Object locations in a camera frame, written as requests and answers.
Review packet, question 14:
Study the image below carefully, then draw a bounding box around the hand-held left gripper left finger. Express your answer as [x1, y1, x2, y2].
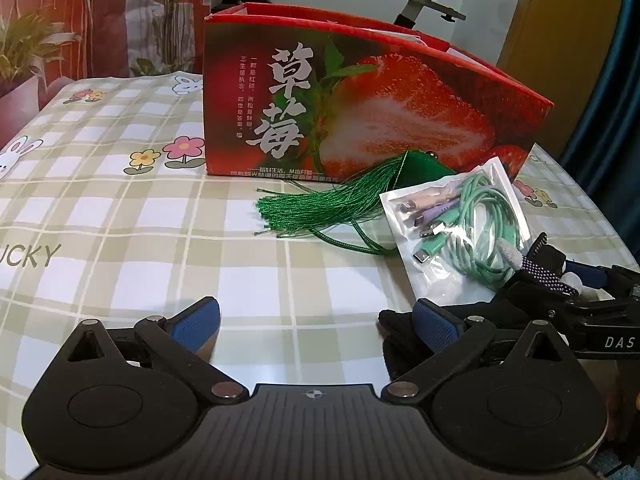
[65, 296, 251, 405]

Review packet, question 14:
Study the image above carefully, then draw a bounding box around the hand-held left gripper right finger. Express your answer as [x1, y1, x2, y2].
[382, 297, 571, 407]

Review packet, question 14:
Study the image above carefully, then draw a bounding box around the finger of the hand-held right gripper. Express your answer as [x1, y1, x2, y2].
[564, 259, 640, 291]
[492, 280, 576, 322]

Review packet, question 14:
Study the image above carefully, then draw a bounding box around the green tassel purse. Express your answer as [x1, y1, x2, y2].
[256, 149, 458, 257]

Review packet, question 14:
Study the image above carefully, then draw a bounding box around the red strawberry print box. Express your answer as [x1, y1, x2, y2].
[202, 2, 556, 184]

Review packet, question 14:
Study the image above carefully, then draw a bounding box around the checked cartoon tablecloth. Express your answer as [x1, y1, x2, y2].
[0, 74, 640, 461]

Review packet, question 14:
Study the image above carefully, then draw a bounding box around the blue curtain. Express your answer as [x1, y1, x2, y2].
[556, 0, 640, 223]

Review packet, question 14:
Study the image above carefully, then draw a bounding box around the wooden door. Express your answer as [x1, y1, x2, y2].
[496, 0, 627, 92]

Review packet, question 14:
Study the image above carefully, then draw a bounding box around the red printed backdrop cloth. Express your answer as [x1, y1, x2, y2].
[0, 0, 215, 100]

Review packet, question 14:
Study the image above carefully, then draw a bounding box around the clear bag of charging cables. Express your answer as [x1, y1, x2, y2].
[378, 156, 534, 294]

